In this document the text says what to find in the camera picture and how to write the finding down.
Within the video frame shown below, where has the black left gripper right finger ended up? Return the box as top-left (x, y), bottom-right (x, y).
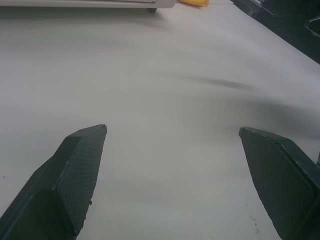
top-left (238, 126), bottom-right (320, 240)

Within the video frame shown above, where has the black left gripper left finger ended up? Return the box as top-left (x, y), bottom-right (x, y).
top-left (0, 124), bottom-right (108, 240)

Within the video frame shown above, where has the yellow object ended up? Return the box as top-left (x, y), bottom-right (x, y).
top-left (176, 0), bottom-right (210, 9)

